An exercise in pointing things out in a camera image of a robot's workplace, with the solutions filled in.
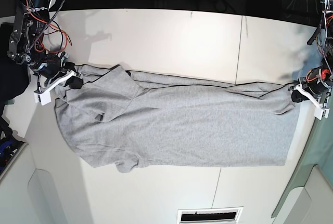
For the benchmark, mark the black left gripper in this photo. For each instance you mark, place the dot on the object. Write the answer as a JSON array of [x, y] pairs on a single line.
[[317, 83]]

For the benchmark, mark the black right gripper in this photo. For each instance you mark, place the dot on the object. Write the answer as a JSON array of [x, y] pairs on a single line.
[[54, 66]]

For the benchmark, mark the grey t-shirt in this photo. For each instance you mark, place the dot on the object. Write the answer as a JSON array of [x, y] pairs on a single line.
[[136, 119]]

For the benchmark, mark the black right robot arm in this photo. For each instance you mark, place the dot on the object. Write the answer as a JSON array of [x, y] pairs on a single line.
[[32, 20]]

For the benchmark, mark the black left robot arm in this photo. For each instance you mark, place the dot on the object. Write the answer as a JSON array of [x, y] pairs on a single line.
[[323, 39]]

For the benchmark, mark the dark navy cloth pile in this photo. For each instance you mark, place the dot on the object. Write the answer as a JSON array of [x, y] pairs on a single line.
[[14, 77]]

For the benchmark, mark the white vent grille slot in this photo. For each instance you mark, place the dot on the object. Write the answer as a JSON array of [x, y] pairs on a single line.
[[213, 215]]

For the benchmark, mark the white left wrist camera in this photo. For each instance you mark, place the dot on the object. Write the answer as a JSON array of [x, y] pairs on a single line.
[[320, 113]]

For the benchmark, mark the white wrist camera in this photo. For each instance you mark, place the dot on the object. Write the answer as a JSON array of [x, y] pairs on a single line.
[[320, 113], [43, 98]]

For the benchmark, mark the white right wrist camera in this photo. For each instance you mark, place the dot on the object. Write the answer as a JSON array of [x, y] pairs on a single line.
[[43, 98]]

